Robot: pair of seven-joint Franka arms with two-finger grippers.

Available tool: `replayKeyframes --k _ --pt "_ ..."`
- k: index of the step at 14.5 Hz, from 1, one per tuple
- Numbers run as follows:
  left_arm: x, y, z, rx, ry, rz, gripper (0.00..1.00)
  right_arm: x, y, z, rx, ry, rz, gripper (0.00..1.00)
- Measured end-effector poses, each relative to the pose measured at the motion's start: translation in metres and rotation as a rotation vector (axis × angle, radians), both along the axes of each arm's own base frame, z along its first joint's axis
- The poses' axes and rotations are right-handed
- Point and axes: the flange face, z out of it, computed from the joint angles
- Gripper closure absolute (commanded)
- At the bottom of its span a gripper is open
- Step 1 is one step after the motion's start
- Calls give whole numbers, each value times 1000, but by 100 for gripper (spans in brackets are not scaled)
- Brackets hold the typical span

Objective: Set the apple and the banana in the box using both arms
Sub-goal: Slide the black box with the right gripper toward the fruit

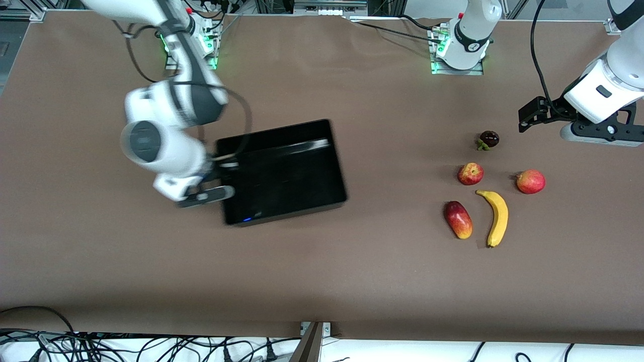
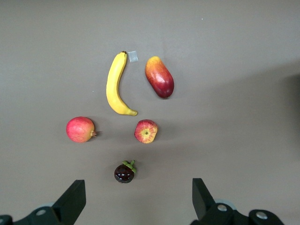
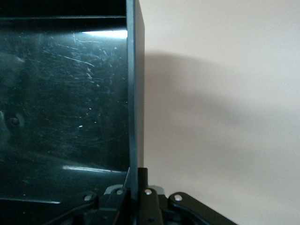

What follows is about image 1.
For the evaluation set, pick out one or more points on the small metal table bracket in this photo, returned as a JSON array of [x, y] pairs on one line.
[[326, 329]]

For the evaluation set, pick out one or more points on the dark metal beam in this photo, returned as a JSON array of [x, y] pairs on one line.
[[308, 347]]

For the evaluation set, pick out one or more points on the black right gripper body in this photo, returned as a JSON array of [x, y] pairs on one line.
[[217, 172]]

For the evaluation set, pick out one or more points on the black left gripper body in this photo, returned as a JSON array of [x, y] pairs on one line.
[[557, 111]]

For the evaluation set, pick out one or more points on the black rectangular plastic box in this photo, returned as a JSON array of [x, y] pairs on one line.
[[287, 176]]

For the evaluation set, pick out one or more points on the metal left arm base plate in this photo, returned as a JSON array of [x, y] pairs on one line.
[[475, 72]]

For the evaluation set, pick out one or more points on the dark purple mangosteen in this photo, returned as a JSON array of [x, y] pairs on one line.
[[489, 139]]

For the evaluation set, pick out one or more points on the red yellow mango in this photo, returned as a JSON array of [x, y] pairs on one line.
[[458, 219]]

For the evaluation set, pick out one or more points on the small red yellow apple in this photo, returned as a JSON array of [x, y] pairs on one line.
[[470, 174]]

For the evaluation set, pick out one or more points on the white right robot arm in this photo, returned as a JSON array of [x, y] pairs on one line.
[[161, 146]]

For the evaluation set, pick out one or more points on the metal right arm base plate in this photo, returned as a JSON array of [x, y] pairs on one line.
[[209, 48]]

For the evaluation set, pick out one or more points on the yellow banana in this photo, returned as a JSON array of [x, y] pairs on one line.
[[499, 216]]

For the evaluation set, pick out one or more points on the round red apple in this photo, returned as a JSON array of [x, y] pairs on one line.
[[531, 182]]

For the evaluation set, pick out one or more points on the aluminium frame structure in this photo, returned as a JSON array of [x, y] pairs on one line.
[[327, 4]]

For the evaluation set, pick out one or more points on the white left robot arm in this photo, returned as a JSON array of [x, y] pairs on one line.
[[619, 70]]

